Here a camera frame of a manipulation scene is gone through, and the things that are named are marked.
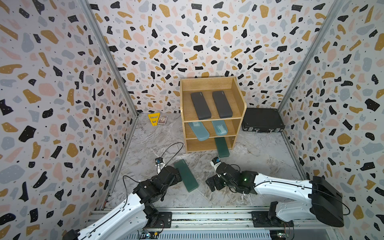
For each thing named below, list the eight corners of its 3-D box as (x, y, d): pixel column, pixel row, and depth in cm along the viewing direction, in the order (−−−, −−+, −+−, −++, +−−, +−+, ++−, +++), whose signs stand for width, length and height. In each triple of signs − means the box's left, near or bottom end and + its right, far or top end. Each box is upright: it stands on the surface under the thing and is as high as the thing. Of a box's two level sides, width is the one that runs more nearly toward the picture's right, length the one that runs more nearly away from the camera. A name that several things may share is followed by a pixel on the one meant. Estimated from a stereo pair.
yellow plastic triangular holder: (146, 126, 116) (145, 124, 115) (149, 114, 124) (149, 112, 123) (157, 126, 116) (156, 124, 115) (160, 114, 125) (159, 112, 123)
